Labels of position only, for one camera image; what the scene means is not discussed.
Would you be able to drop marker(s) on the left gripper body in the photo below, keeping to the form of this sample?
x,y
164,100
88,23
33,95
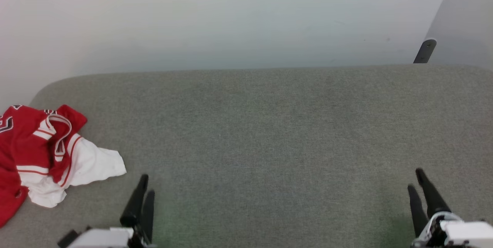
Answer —
x,y
136,240

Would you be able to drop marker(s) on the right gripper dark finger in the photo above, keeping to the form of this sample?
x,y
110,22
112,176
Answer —
x,y
433,198
418,213

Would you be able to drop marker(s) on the white board panel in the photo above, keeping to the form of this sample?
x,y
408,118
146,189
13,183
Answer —
x,y
464,20

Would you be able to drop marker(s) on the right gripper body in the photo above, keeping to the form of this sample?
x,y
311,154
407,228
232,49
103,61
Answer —
x,y
427,238

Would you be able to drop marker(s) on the red and white basketball jersey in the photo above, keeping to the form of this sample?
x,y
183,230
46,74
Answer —
x,y
31,151

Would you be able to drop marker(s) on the dark metal bracket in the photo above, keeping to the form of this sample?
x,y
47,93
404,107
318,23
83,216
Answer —
x,y
425,51

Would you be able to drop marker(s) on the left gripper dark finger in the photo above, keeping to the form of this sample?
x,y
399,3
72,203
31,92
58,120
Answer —
x,y
148,217
134,205

